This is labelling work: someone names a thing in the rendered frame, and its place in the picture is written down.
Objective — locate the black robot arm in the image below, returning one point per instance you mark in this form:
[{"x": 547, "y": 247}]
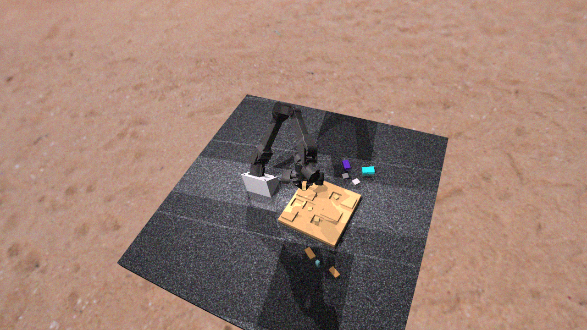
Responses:
[{"x": 306, "y": 145}]

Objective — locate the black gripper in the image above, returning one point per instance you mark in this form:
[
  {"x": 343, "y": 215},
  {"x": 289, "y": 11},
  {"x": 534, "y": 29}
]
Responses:
[{"x": 298, "y": 177}]

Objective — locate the teal rectangular block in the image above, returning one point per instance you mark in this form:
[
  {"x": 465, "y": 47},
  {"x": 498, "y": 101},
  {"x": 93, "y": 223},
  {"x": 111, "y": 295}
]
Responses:
[{"x": 368, "y": 170}]

